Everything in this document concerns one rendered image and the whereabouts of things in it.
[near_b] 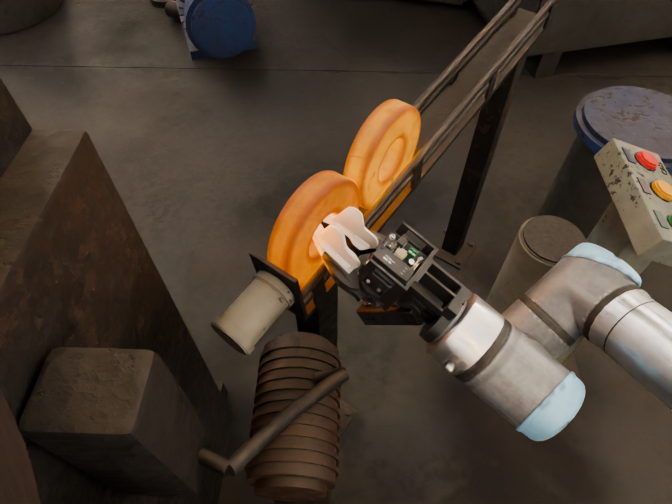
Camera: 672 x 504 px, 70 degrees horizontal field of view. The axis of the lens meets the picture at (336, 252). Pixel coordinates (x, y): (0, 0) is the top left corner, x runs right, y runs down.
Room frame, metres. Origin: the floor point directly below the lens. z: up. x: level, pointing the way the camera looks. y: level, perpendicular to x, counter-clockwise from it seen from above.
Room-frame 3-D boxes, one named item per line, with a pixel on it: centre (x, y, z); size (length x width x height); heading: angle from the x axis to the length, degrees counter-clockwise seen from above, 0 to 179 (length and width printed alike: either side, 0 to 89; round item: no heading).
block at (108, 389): (0.15, 0.21, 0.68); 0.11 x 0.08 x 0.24; 88
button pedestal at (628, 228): (0.58, -0.55, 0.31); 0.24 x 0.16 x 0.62; 178
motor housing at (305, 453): (0.24, 0.06, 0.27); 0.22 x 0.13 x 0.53; 178
